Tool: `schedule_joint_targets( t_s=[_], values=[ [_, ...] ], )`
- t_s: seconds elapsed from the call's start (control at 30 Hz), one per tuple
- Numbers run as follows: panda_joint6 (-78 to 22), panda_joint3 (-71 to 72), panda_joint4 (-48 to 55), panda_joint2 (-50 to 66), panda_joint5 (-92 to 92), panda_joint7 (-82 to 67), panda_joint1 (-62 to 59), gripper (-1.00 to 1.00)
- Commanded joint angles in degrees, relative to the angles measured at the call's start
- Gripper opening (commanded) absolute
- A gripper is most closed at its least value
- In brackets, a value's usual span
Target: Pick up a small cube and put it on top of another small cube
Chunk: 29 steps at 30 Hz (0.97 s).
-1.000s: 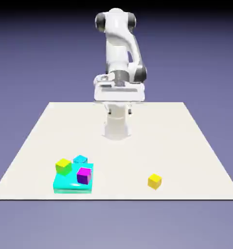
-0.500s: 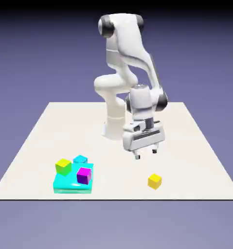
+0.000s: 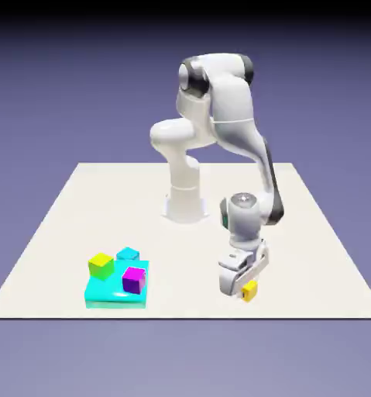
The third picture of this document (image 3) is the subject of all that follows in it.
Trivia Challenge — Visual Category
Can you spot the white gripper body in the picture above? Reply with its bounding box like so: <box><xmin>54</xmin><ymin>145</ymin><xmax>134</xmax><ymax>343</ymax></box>
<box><xmin>219</xmin><ymin>239</ymin><xmax>270</xmax><ymax>298</ymax></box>

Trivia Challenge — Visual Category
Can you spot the small yellow cube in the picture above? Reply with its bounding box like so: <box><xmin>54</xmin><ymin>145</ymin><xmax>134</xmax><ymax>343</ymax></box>
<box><xmin>241</xmin><ymin>280</ymin><xmax>259</xmax><ymax>304</ymax></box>

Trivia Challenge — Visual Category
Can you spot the small magenta cube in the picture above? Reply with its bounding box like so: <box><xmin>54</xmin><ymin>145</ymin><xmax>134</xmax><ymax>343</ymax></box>
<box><xmin>122</xmin><ymin>266</ymin><xmax>147</xmax><ymax>295</ymax></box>

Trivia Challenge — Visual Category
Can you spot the small cyan cube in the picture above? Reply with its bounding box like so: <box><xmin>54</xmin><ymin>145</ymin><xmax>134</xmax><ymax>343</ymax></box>
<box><xmin>115</xmin><ymin>247</ymin><xmax>140</xmax><ymax>262</ymax></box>

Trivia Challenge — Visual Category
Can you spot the small lime green cube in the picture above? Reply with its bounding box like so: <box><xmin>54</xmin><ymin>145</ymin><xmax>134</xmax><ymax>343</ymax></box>
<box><xmin>88</xmin><ymin>251</ymin><xmax>115</xmax><ymax>281</ymax></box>

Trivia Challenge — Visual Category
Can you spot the large cyan box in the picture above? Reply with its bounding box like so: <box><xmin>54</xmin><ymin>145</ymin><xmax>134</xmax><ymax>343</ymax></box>
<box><xmin>84</xmin><ymin>259</ymin><xmax>150</xmax><ymax>310</ymax></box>

